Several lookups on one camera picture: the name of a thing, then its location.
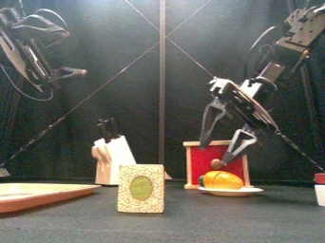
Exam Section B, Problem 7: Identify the orange toy carrot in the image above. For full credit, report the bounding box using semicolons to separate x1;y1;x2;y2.
199;170;247;191

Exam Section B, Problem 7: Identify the small white plate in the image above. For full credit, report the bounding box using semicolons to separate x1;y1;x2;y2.
199;185;265;197

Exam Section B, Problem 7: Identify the red wooden drawer box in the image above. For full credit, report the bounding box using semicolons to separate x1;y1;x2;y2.
182;140;252;190

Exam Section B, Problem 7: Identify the white block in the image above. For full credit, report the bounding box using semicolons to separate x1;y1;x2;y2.
314;184;325;208

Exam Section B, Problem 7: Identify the pale wooden knife block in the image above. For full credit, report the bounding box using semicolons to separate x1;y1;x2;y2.
90;135;173;186

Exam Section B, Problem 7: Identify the patterned box with green oval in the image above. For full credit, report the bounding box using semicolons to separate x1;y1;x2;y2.
116;163;166;214

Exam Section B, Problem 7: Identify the pink wooden tray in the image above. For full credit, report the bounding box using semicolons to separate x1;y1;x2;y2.
0;182;104;214

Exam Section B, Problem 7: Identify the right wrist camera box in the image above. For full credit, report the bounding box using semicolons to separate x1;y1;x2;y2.
209;76;235;96

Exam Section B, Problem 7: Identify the thin diagonal brace wire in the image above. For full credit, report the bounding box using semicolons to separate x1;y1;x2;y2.
0;0;213;168
124;0;325;174

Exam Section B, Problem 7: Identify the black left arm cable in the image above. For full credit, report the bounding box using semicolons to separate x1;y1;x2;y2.
0;8;69;103

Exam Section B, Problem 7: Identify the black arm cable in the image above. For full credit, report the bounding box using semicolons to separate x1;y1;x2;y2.
0;8;69;103
247;26;284;82

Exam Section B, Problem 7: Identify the vertical metal frame pole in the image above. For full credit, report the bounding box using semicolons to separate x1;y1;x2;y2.
158;0;168;165

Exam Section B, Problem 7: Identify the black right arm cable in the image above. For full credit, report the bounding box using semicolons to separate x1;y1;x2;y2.
247;26;284;82

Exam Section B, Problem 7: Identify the black knife handle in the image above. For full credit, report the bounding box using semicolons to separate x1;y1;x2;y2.
97;119;113;144
108;117;121;140

